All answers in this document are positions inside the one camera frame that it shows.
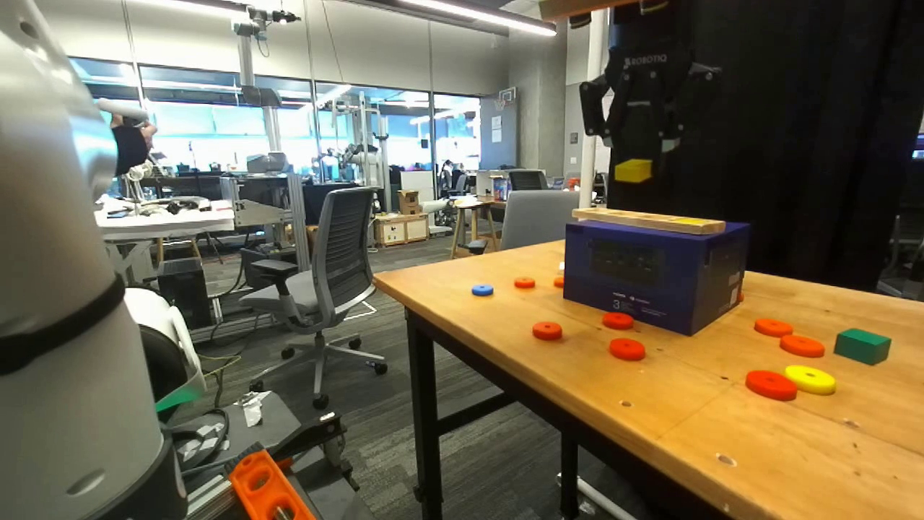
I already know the black curtain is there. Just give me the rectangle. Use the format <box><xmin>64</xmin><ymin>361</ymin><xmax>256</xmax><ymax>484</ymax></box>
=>
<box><xmin>603</xmin><ymin>0</ymin><xmax>924</xmax><ymax>296</ymax></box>

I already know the black mesh office chair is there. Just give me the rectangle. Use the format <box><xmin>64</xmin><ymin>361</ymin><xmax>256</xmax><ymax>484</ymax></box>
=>
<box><xmin>239</xmin><ymin>186</ymin><xmax>390</xmax><ymax>410</ymax></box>

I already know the ceiling light strip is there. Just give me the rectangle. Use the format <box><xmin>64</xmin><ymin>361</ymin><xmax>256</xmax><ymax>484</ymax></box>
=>
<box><xmin>399</xmin><ymin>0</ymin><xmax>561</xmax><ymax>40</ymax></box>

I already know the wooden plank lid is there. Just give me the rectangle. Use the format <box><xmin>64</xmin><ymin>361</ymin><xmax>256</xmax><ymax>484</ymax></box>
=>
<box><xmin>568</xmin><ymin>206</ymin><xmax>731</xmax><ymax>237</ymax></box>

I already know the grey office chair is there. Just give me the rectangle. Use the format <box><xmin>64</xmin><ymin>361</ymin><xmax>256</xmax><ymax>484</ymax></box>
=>
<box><xmin>500</xmin><ymin>189</ymin><xmax>584</xmax><ymax>254</ymax></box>

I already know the black metal table frame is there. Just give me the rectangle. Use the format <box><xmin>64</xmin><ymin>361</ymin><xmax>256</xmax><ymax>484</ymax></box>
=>
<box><xmin>401</xmin><ymin>306</ymin><xmax>733</xmax><ymax>520</ymax></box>

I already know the green block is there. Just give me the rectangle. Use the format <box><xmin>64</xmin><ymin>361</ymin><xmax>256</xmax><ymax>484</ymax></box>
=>
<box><xmin>832</xmin><ymin>326</ymin><xmax>894</xmax><ymax>368</ymax></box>

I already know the yellow disc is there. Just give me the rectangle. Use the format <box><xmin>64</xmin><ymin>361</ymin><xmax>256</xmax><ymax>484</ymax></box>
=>
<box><xmin>780</xmin><ymin>361</ymin><xmax>841</xmax><ymax>399</ymax></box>

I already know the yellow block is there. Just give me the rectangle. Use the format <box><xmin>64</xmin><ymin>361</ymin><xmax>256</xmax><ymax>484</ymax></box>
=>
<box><xmin>611</xmin><ymin>156</ymin><xmax>655</xmax><ymax>189</ymax></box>

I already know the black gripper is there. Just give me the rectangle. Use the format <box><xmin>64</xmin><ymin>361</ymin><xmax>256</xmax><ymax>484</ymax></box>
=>
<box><xmin>578</xmin><ymin>0</ymin><xmax>727</xmax><ymax>189</ymax></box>

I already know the white vertical frame pole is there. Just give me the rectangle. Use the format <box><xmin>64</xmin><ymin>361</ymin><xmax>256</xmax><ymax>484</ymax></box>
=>
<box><xmin>574</xmin><ymin>10</ymin><xmax>611</xmax><ymax>211</ymax></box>

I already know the person in black shirt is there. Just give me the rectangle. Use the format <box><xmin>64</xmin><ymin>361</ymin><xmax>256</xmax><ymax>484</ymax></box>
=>
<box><xmin>106</xmin><ymin>114</ymin><xmax>158</xmax><ymax>183</ymax></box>

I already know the blue cardboard box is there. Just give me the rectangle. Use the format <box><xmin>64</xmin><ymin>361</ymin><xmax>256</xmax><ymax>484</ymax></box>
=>
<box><xmin>561</xmin><ymin>217</ymin><xmax>754</xmax><ymax>339</ymax></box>

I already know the small cardboard box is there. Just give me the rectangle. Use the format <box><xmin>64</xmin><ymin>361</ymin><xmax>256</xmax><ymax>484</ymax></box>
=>
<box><xmin>370</xmin><ymin>211</ymin><xmax>432</xmax><ymax>248</ymax></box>

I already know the white work desk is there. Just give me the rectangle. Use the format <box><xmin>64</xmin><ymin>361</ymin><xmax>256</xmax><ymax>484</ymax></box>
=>
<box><xmin>93</xmin><ymin>198</ymin><xmax>239</xmax><ymax>287</ymax></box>

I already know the orange plastic tool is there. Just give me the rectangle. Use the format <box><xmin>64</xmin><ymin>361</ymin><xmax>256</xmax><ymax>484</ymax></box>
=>
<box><xmin>226</xmin><ymin>448</ymin><xmax>320</xmax><ymax>520</ymax></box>

